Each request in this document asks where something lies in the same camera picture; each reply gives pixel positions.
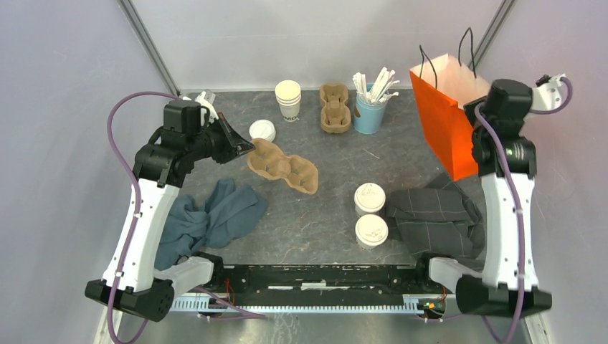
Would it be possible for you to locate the blue-grey cloth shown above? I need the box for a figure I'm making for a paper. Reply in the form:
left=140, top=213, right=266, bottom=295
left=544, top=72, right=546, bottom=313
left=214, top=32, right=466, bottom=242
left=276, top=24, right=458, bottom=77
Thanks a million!
left=154, top=178, right=268, bottom=271

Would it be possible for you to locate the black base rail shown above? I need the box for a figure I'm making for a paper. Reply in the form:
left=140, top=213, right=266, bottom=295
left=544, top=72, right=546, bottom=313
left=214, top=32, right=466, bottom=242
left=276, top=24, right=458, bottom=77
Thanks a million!
left=193, top=253, right=453, bottom=307

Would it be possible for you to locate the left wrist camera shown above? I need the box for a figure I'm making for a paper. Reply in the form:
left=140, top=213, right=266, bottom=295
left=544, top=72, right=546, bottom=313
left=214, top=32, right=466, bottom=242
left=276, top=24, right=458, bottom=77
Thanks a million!
left=163, top=90, right=219, bottom=133

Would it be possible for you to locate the lidded white coffee cup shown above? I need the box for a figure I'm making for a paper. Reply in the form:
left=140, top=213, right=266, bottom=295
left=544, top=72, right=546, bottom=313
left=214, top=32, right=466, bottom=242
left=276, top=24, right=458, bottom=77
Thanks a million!
left=355, top=214, right=389, bottom=249

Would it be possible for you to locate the white wrapped straws bundle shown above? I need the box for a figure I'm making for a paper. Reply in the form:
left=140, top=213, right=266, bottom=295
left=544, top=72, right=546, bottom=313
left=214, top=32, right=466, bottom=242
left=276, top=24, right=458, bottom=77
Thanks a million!
left=352, top=67, right=400, bottom=105

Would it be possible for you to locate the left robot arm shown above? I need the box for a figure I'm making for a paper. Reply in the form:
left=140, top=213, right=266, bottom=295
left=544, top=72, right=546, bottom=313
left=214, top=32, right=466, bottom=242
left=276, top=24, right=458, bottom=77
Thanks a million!
left=85, top=118, right=253, bottom=322

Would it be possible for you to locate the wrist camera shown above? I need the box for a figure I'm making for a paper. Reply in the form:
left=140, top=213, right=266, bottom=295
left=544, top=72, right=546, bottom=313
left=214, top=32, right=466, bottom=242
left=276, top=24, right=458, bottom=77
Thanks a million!
left=163, top=90, right=219, bottom=133
left=488, top=73, right=569, bottom=120

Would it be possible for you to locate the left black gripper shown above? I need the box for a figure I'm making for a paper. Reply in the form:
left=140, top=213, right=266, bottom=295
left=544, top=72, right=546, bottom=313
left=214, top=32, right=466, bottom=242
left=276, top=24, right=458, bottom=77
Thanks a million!
left=188, top=112, right=257, bottom=164

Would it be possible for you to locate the blue straw holder cup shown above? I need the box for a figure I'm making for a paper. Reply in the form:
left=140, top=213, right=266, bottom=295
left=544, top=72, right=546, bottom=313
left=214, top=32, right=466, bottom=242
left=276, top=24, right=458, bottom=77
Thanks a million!
left=353, top=94, right=387, bottom=135

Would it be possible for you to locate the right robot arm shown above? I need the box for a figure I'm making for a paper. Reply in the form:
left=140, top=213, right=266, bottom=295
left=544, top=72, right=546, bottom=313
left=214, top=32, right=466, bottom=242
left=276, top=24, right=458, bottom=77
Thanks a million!
left=414, top=99, right=553, bottom=320

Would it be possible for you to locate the brown cardboard cup carrier stack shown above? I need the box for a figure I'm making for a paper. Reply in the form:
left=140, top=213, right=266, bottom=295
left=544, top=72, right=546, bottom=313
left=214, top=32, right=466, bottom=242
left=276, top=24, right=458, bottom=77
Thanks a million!
left=320, top=82, right=352, bottom=134

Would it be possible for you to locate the orange paper bag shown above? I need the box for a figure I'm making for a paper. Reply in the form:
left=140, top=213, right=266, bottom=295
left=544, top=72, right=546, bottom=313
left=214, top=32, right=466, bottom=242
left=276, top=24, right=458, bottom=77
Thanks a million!
left=409, top=47, right=490, bottom=181

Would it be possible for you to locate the white cable duct strip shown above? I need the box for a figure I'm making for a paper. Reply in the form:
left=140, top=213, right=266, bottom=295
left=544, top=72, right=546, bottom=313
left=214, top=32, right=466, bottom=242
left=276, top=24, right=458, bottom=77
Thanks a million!
left=170, top=294, right=423, bottom=315

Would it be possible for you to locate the stack of paper cups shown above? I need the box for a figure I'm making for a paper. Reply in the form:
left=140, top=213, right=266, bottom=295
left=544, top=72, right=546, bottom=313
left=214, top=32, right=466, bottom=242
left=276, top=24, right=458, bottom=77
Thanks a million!
left=275, top=80, right=301, bottom=122

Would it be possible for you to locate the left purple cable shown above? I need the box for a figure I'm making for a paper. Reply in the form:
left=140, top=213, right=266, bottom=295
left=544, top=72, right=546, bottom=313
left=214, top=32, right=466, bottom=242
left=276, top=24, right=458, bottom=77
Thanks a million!
left=105, top=91, right=268, bottom=344

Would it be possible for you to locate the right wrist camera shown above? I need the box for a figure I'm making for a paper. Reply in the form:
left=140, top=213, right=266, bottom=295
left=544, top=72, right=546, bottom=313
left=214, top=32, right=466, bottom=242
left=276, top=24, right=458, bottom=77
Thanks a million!
left=488, top=73, right=569, bottom=120

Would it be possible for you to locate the dark grey checked cloth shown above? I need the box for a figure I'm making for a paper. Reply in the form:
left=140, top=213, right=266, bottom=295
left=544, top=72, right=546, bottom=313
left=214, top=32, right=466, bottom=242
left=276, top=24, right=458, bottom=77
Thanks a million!
left=379, top=173, right=485, bottom=259

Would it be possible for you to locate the stack of white lids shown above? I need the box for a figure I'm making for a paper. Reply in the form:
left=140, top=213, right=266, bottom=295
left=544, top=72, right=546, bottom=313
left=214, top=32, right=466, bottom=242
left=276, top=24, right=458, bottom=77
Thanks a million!
left=249, top=120, right=276, bottom=142

